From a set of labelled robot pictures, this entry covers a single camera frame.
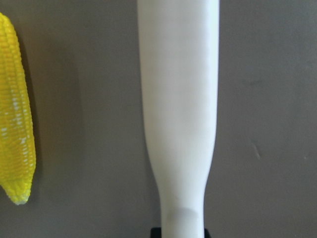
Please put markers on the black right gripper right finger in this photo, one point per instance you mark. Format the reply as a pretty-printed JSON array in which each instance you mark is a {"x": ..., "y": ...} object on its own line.
[{"x": 206, "y": 233}]

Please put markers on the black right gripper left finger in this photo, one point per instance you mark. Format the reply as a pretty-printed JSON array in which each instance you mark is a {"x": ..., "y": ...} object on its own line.
[{"x": 155, "y": 232}]

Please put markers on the yellow toy corn cob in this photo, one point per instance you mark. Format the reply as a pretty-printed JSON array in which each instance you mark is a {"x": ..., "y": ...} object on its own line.
[{"x": 17, "y": 143}]

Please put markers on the white hand brush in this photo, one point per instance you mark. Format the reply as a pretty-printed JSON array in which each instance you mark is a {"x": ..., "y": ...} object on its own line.
[{"x": 179, "y": 45}]

